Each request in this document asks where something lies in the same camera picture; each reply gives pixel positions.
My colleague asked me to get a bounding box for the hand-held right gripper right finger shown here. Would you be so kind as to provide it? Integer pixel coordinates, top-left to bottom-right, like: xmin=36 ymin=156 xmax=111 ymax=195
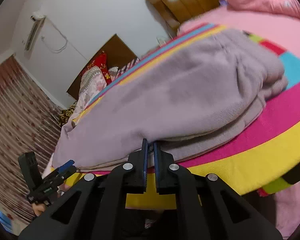
xmin=154 ymin=141 xmax=283 ymax=240

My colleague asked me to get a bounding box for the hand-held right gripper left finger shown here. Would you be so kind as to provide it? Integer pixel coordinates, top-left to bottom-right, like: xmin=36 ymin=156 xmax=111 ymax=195
xmin=18 ymin=138 xmax=148 ymax=240

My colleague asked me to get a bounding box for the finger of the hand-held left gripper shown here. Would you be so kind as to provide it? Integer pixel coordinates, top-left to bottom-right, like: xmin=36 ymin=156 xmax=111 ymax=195
xmin=50 ymin=166 xmax=77 ymax=182
xmin=55 ymin=160 xmax=75 ymax=172

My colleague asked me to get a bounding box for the lilac knitted sweater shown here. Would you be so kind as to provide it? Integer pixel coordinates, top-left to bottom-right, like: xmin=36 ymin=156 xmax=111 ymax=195
xmin=52 ymin=29 xmax=288 ymax=170

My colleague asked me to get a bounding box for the person's left hand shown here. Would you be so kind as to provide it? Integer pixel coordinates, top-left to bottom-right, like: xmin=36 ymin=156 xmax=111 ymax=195
xmin=32 ymin=202 xmax=46 ymax=217

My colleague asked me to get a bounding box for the brown yellow patterned blanket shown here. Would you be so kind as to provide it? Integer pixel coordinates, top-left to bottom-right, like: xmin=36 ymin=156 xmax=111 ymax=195
xmin=59 ymin=102 xmax=78 ymax=127

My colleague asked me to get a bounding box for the brown floral striped curtain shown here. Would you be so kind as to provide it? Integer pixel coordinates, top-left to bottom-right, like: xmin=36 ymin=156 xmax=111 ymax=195
xmin=0 ymin=55 xmax=63 ymax=226

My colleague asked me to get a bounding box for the grey pink patterned quilt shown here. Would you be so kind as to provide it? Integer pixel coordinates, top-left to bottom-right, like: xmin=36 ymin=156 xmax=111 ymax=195
xmin=75 ymin=66 xmax=108 ymax=117

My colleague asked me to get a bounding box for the striped pink white cloth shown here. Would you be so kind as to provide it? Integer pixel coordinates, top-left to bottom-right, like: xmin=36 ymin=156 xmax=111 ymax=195
xmin=115 ymin=57 xmax=140 ymax=81

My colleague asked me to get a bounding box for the red patterned pillow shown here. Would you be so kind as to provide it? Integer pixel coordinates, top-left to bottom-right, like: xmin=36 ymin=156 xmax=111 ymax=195
xmin=86 ymin=51 xmax=113 ymax=85

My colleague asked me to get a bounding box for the colourful striped blanket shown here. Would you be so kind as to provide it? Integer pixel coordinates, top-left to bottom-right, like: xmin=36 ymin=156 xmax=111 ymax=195
xmin=49 ymin=24 xmax=300 ymax=210

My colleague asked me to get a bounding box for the dark brown wooden headboard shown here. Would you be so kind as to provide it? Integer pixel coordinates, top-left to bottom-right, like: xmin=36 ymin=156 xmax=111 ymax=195
xmin=66 ymin=34 xmax=138 ymax=101

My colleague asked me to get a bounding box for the white air conditioner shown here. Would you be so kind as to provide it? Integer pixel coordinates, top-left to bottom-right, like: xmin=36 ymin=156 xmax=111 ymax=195
xmin=24 ymin=11 xmax=46 ymax=52

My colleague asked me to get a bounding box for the glossy wooden headboard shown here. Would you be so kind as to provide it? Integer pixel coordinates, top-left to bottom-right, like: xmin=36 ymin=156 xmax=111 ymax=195
xmin=145 ymin=0 xmax=260 ymax=33

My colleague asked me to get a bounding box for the pink bed sheet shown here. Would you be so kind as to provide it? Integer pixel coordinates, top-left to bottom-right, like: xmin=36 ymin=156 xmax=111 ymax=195
xmin=176 ymin=6 xmax=300 ymax=239

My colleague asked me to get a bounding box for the white air conditioner cable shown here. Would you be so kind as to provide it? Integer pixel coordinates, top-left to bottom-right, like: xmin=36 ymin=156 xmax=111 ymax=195
xmin=41 ymin=20 xmax=68 ymax=54

